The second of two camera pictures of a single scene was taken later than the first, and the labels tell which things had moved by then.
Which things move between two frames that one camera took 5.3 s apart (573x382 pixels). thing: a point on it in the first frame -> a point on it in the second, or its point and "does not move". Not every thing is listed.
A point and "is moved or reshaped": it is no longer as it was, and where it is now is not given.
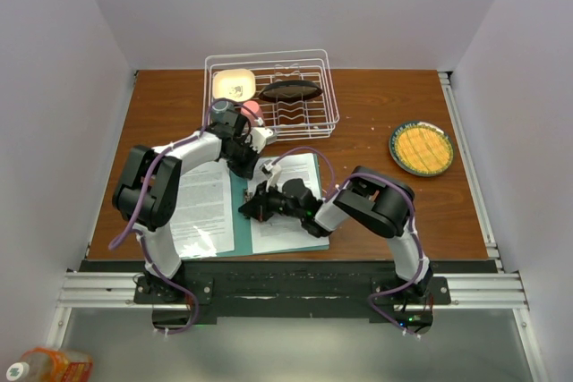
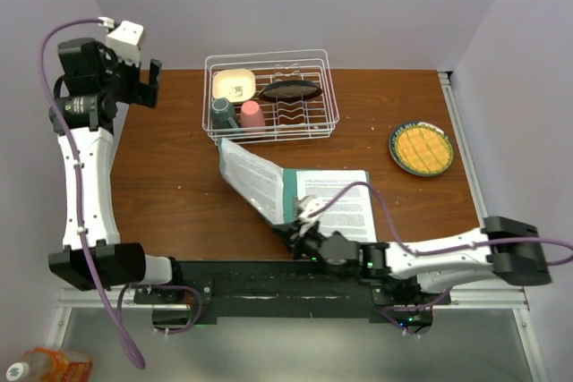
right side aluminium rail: [488, 232] does not move
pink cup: [254, 107] does not move
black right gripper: [258, 208] -> [286, 232]
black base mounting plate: [346, 288] does not move
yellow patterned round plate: [421, 148] does not move
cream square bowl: [235, 84] does not move
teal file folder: [242, 224] is moved or reshaped
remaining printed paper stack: [285, 232] is moved or reshaped
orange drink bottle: [45, 364] does not move
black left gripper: [246, 171] -> [142, 94]
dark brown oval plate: [291, 91] does not move
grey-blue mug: [224, 112] does not move
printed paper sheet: [205, 226] is moved or reshaped
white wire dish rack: [290, 92] does not move
